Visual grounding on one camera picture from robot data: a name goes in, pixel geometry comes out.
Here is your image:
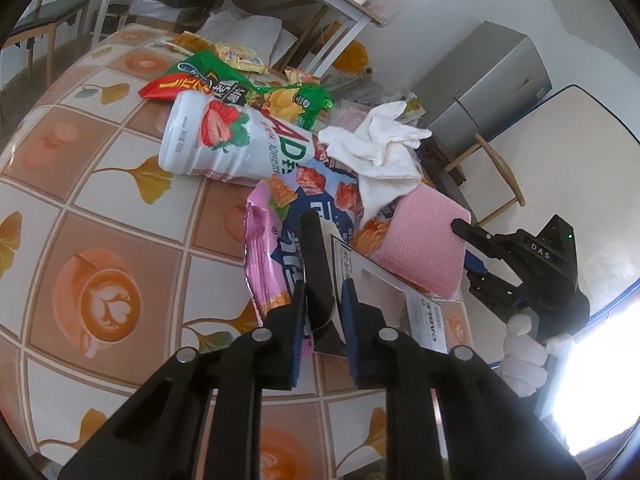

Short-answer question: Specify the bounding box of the orange snack packet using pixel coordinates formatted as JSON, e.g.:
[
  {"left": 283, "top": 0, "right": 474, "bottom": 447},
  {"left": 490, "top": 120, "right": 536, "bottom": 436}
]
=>
[{"left": 172, "top": 31, "right": 212, "bottom": 57}]

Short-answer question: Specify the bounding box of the white strawberry drink bottle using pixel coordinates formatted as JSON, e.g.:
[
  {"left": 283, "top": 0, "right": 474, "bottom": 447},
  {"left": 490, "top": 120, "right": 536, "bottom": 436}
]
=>
[{"left": 159, "top": 91, "right": 332, "bottom": 184}]

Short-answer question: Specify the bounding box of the person's right hand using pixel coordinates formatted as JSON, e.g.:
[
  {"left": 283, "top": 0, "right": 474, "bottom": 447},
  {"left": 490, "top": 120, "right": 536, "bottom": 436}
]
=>
[{"left": 499, "top": 311, "right": 576, "bottom": 399}]

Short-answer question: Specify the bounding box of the grey plastic bag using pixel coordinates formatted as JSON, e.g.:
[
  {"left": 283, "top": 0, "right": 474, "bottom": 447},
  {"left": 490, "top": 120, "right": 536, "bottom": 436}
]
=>
[{"left": 325, "top": 72, "right": 422, "bottom": 112}]

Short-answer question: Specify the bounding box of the pink sponge cloth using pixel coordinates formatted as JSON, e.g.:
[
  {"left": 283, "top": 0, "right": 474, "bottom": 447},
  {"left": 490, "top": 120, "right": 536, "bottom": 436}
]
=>
[{"left": 372, "top": 185, "right": 472, "bottom": 302}]

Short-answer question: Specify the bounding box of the white sack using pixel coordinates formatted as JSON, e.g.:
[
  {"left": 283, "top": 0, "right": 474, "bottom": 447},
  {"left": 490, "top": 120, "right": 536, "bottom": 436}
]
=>
[{"left": 199, "top": 0, "right": 297, "bottom": 69}]

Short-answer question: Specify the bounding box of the yellow plastic bag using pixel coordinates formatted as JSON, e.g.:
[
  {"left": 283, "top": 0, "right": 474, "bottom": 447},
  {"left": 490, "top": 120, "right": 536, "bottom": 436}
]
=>
[{"left": 332, "top": 40, "right": 372, "bottom": 72}]

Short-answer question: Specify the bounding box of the white crumpled cloth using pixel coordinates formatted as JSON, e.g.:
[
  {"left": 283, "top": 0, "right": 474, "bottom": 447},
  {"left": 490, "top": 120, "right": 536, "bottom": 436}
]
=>
[{"left": 318, "top": 101, "right": 432, "bottom": 222}]

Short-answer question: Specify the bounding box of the wooden chair dark seat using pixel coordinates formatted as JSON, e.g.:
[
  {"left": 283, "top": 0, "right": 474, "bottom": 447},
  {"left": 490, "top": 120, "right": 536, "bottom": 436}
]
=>
[
  {"left": 7, "top": 0, "right": 95, "bottom": 69},
  {"left": 425, "top": 131, "right": 527, "bottom": 227}
]

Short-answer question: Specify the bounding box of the green and yellow snack packet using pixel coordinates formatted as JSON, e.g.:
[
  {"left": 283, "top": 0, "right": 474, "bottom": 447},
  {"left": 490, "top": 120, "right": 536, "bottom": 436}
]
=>
[{"left": 249, "top": 82, "right": 334, "bottom": 131}]

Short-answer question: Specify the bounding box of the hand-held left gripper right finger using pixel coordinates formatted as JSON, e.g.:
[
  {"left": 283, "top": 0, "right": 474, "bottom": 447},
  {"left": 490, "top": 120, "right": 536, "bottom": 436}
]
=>
[{"left": 341, "top": 279, "right": 587, "bottom": 480}]

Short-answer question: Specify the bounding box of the black cable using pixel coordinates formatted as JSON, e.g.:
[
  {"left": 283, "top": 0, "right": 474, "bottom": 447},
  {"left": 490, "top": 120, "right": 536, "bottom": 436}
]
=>
[{"left": 300, "top": 209, "right": 452, "bottom": 357}]

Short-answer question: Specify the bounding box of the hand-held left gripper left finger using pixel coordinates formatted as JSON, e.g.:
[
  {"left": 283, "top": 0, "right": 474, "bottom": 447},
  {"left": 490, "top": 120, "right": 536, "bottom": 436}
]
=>
[{"left": 59, "top": 281, "right": 308, "bottom": 480}]

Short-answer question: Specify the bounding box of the purple and blue snack bag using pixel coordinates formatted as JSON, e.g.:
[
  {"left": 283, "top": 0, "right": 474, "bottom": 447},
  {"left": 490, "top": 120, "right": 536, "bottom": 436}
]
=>
[{"left": 243, "top": 159, "right": 392, "bottom": 327}]

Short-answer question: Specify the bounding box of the grey refrigerator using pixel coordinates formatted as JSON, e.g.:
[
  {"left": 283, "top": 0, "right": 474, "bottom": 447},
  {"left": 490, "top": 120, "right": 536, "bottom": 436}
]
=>
[{"left": 416, "top": 20, "right": 554, "bottom": 162}]

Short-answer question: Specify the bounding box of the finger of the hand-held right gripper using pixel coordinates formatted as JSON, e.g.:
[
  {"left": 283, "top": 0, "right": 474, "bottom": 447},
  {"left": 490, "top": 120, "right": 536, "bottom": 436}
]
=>
[
  {"left": 451, "top": 216, "right": 502, "bottom": 257},
  {"left": 462, "top": 251, "right": 525, "bottom": 314}
]

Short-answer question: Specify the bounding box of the green and red snack packet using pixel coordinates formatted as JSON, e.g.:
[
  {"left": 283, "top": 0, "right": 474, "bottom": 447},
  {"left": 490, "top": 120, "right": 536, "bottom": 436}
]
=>
[{"left": 139, "top": 50, "right": 252, "bottom": 109}]

